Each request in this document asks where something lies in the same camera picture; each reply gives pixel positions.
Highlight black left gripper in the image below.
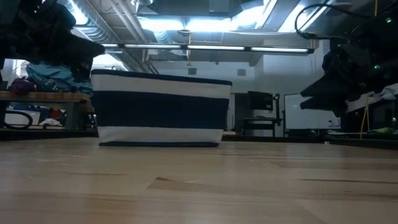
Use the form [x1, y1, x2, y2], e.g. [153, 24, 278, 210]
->
[30, 1, 106, 83]

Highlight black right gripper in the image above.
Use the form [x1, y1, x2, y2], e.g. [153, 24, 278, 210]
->
[300, 45, 374, 118]

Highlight dark blue fabric bin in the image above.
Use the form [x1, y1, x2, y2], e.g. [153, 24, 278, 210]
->
[90, 68, 233, 147]

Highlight teal cloth pile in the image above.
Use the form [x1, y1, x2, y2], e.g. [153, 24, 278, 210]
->
[25, 62, 94, 94]

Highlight white whiteboard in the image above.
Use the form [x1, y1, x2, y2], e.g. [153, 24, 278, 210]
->
[283, 92, 341, 130]

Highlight wooden side table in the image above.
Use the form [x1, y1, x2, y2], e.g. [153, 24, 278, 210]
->
[0, 91, 95, 131]

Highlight white objects on shelf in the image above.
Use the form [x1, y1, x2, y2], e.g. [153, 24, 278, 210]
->
[377, 83, 398, 101]

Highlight maroon bag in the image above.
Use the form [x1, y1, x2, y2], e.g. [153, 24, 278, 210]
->
[11, 77, 37, 94]

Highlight black monitor desk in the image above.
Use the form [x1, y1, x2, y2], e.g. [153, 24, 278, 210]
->
[241, 116, 282, 138]

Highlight green object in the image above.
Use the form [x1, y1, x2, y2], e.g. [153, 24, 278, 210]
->
[368, 126, 398, 135]

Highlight ceiling light strip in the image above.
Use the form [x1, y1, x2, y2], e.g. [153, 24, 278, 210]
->
[102, 43, 313, 54]

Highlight silver corrugated air duct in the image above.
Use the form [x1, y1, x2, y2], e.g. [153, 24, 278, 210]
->
[62, 0, 125, 44]

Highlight yellow cable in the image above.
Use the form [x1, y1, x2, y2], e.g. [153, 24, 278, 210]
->
[359, 0, 379, 139]

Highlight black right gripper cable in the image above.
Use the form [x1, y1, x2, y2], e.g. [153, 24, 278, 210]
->
[294, 2, 374, 40]

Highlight black aluminium table frame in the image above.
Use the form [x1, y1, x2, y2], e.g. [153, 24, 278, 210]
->
[0, 128, 398, 151]

